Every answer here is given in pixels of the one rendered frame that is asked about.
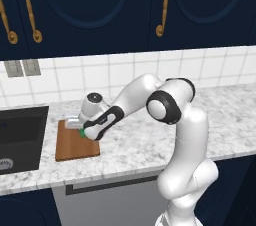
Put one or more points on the grey dishwasher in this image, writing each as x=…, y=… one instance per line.
x=110, y=206

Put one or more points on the black sink basin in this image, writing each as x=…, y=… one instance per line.
x=20, y=136

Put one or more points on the brown wooden cutting board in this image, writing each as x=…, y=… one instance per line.
x=71, y=145

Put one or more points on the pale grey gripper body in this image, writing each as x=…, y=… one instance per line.
x=72, y=123

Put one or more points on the grey wall socket plate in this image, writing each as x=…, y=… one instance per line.
x=31, y=67
x=13, y=69

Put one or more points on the green sponge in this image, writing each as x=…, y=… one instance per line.
x=81, y=132

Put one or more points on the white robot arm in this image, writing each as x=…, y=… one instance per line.
x=186, y=143

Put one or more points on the navy base cupboard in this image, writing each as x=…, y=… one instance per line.
x=233, y=190
x=23, y=208

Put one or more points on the navy cupboard door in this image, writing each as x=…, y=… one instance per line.
x=6, y=48
x=90, y=10
x=210, y=6

